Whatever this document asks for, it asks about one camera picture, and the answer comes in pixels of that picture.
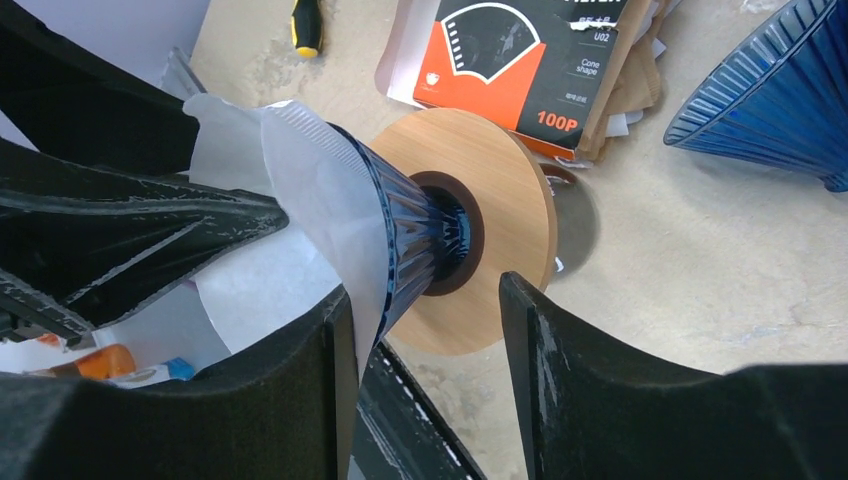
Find wooden dripper ring holder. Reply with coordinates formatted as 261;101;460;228
369;108;558;356

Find clear glass carafe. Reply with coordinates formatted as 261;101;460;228
540;163;600;280

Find yellow black screwdriver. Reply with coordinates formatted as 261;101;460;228
290;0;323;58

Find black orange coffee filter box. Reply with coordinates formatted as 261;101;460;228
412;1;652;161

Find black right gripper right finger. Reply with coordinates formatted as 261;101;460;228
499;272;847;479

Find white paper coffee filters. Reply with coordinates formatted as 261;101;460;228
375;1;674;163

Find white paper coffee filter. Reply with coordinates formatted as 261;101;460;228
184;93;389;369

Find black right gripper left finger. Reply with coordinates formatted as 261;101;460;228
1;287;359;479

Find blue glass dripper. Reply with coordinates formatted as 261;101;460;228
663;1;847;193
331;124;470;343

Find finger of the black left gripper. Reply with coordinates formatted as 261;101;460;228
1;141;289;342
1;1;199;176

